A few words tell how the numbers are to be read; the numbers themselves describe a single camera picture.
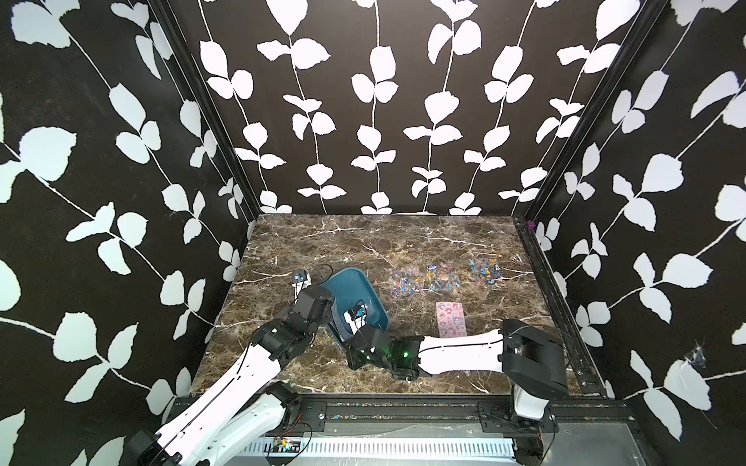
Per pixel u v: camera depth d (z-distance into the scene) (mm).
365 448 701
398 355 602
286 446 710
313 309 567
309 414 737
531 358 479
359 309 701
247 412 570
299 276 681
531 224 1227
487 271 1041
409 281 1014
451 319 922
